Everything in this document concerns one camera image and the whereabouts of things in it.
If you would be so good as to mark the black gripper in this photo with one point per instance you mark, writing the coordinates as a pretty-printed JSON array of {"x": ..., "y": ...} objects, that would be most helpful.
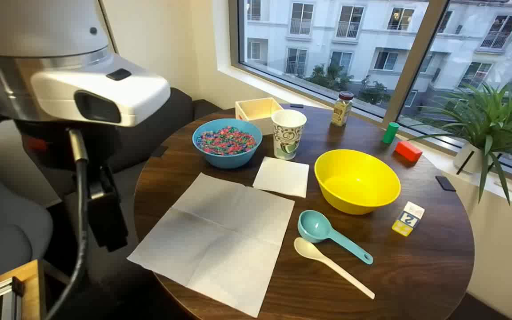
[{"x": 102, "y": 183}]

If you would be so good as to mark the large white paper towel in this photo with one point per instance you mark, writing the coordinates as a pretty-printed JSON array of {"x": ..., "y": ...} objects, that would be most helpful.
[{"x": 209, "y": 236}]

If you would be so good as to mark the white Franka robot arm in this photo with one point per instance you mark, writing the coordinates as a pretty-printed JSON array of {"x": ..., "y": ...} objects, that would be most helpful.
[{"x": 43, "y": 28}]

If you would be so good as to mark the blue bowl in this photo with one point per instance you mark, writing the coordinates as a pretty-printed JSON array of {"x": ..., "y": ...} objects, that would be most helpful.
[{"x": 226, "y": 161}]

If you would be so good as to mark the colourful beads in bowl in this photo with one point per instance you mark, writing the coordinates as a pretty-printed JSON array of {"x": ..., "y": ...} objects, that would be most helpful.
[{"x": 228, "y": 140}]

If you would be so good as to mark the yellow bowl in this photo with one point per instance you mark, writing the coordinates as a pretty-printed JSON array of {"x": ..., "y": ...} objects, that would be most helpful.
[{"x": 356, "y": 183}]

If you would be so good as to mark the wooden cart with aluminium rails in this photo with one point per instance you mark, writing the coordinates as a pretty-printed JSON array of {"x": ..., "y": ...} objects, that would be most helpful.
[{"x": 27, "y": 284}]

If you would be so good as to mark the light grey chair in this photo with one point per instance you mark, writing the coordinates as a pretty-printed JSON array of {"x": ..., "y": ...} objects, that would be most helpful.
[{"x": 1, "y": 224}]

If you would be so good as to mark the dark grey sofa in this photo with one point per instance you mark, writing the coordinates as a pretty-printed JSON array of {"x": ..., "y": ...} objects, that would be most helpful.
[{"x": 178, "y": 117}]

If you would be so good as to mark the small white folded napkin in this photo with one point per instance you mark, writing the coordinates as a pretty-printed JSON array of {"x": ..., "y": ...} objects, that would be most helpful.
[{"x": 281, "y": 176}]

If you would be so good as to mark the white wooden box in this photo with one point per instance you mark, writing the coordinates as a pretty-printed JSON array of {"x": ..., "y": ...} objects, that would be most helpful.
[{"x": 257, "y": 108}]

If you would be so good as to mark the cream plastic spoon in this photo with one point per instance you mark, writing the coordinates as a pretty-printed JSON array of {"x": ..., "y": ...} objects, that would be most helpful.
[{"x": 306, "y": 247}]

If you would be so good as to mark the printed paper cup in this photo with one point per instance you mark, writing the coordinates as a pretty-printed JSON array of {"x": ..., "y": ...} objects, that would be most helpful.
[{"x": 289, "y": 138}]

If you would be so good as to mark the teal measuring scoop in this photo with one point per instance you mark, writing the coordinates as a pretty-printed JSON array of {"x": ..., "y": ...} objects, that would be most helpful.
[{"x": 313, "y": 225}]

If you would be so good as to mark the black table edge pad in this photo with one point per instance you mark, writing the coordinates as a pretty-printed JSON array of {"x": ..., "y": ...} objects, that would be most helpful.
[
  {"x": 445, "y": 183},
  {"x": 296, "y": 106}
]

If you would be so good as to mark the spice jar with dark lid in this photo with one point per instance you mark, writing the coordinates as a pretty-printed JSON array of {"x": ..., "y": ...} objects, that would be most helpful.
[{"x": 340, "y": 112}]

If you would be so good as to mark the white apartment building outside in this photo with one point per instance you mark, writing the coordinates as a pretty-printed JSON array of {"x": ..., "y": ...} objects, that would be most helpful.
[{"x": 328, "y": 35}]

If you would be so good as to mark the green block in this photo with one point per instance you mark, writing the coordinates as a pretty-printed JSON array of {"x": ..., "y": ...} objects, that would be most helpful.
[{"x": 390, "y": 133}]

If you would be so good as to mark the yellow and white small box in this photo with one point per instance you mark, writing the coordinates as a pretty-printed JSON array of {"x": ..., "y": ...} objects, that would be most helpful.
[{"x": 408, "y": 220}]

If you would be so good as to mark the red block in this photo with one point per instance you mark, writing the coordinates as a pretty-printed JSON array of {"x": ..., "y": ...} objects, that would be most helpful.
[{"x": 408, "y": 151}]

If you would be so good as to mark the potted green plant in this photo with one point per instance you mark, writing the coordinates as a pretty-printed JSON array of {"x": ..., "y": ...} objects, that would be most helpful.
[{"x": 493, "y": 117}]

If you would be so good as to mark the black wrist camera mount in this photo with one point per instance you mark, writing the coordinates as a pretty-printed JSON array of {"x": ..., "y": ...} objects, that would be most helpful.
[{"x": 54, "y": 133}]

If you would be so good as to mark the window frame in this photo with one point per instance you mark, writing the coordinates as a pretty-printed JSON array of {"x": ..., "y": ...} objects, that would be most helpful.
[{"x": 417, "y": 58}]

